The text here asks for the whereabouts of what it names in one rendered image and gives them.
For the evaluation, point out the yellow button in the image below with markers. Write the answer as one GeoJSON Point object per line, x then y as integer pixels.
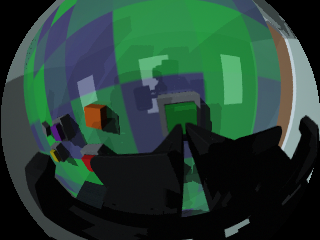
{"type": "Point", "coordinates": [58, 153]}

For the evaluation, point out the orange block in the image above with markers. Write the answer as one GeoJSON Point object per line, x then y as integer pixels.
{"type": "Point", "coordinates": [96, 116]}

